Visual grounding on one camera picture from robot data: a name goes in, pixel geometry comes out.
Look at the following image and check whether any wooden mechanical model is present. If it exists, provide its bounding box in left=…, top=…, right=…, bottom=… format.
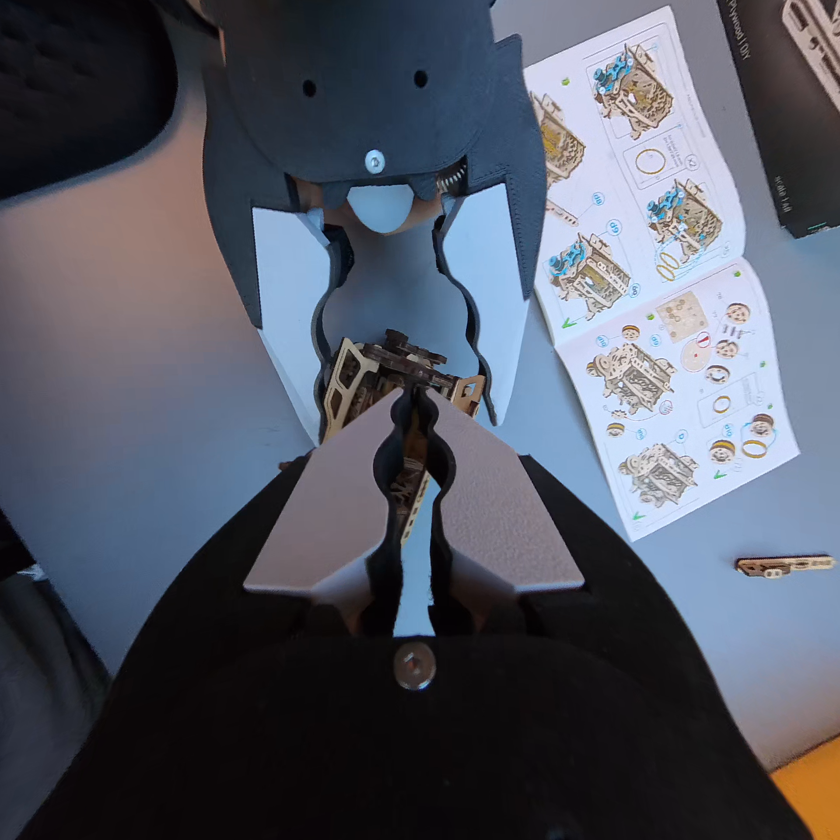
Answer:
left=318, top=328, right=488, bottom=546

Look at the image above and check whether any model instruction booklet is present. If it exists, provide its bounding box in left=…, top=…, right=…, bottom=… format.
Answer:
left=521, top=5, right=802, bottom=542

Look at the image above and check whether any yellow plastic bin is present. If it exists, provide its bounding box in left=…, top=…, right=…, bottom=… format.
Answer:
left=768, top=738, right=840, bottom=840

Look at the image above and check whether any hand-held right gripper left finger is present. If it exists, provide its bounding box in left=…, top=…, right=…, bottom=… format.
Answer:
left=243, top=387, right=406, bottom=636

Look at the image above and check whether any small slotted wooden part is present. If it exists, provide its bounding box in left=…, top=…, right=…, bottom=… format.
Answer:
left=735, top=554, right=836, bottom=580

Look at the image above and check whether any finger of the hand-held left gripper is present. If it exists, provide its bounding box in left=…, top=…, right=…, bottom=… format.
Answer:
left=251, top=205, right=355, bottom=448
left=433, top=182, right=530, bottom=429

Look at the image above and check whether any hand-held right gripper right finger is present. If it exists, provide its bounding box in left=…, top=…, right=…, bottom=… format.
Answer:
left=420, top=391, right=586, bottom=636

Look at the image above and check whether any black model kit box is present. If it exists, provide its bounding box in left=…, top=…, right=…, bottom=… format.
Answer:
left=715, top=0, right=840, bottom=239

